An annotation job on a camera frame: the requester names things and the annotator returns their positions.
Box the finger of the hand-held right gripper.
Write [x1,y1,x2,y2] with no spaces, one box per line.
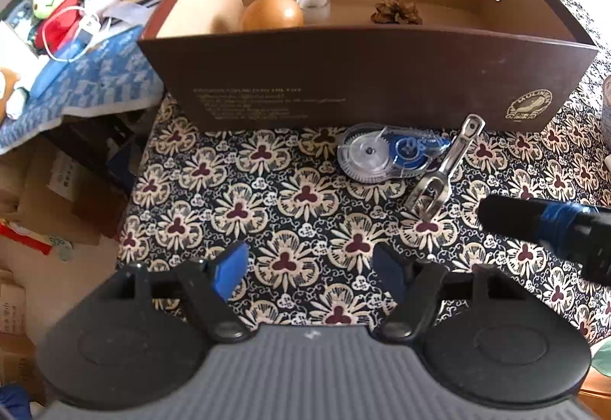
[477,195,611,282]

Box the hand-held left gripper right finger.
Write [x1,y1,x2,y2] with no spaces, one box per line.
[373,242,522,344]

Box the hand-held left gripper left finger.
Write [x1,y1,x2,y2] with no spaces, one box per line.
[102,241,252,344]

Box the silver metal clip tool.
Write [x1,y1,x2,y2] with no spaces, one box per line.
[405,115,486,215]

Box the blue correction tape dispenser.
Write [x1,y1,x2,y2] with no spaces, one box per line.
[336,124,452,184]

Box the brown cardboard box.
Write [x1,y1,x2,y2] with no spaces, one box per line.
[138,0,600,133]

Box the brown pine cone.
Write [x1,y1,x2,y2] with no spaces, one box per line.
[371,0,423,26]

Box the orange bottle gourd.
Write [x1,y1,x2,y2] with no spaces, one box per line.
[242,0,305,32]

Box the clear tape roll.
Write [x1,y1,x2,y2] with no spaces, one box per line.
[296,0,331,24]

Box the floral patterned tablecloth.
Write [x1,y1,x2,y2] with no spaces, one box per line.
[117,0,611,349]

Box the pale cylindrical container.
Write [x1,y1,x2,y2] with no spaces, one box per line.
[600,75,611,151]

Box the large brown cardboard carton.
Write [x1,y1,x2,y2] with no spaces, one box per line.
[0,205,122,344]

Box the labelled brown cardboard carton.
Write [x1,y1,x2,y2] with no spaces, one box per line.
[19,148,125,245]

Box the blue patterned cloth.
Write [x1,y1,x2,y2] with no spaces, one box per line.
[0,31,165,153]

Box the blue pencil case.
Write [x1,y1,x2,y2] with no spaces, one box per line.
[29,29,96,94]

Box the white orange paper bag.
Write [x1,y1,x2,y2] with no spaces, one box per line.
[0,21,39,101]

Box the green frog plush toy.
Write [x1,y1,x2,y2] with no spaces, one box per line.
[31,0,89,51]

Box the white charging cable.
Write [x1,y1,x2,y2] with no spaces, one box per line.
[40,5,113,63]

